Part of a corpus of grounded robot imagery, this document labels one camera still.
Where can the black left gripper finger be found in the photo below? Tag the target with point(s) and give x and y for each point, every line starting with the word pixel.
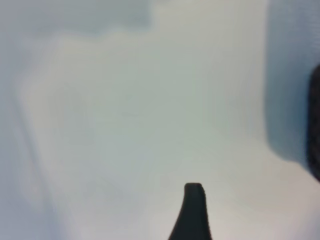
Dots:
pixel 193 215

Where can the dark brown wicker basket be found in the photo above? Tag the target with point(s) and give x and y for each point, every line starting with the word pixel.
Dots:
pixel 315 125

